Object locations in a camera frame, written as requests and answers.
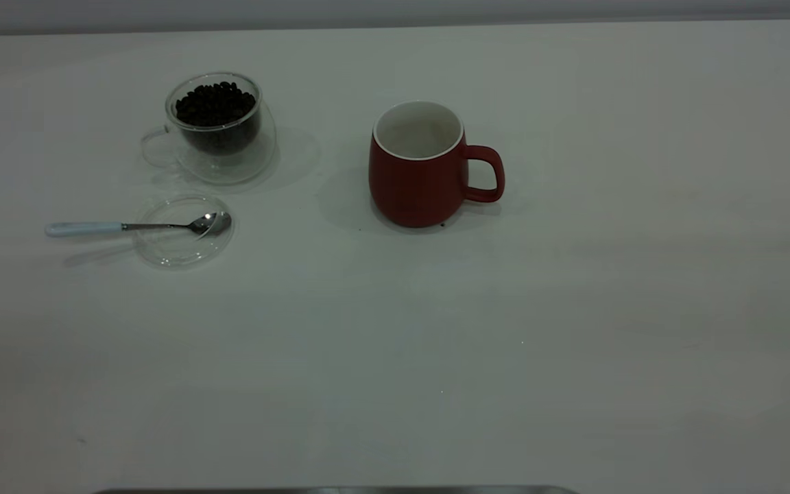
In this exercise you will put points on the clear glass lid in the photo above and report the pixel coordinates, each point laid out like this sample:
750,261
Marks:
179,250

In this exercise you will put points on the red ceramic mug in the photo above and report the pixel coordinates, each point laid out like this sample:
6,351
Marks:
415,192

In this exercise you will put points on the clear glass cup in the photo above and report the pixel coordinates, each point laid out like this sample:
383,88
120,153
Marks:
237,165

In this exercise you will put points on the dark coffee beans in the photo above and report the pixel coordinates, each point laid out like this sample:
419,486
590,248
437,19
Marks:
215,106

